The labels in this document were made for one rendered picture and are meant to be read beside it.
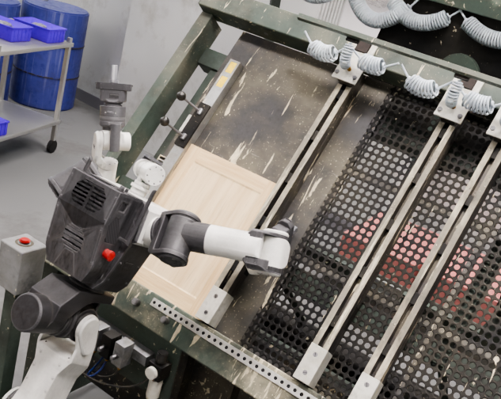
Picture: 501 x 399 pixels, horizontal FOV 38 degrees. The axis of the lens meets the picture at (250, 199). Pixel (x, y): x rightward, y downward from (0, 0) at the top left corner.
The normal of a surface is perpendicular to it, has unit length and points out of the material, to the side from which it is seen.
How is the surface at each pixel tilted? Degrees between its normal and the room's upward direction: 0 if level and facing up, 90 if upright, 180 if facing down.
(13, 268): 90
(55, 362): 64
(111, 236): 90
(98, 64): 90
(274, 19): 56
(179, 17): 90
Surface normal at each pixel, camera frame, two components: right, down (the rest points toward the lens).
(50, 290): 0.03, -0.78
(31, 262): 0.80, 0.40
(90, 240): -0.51, 0.03
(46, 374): -0.39, -0.26
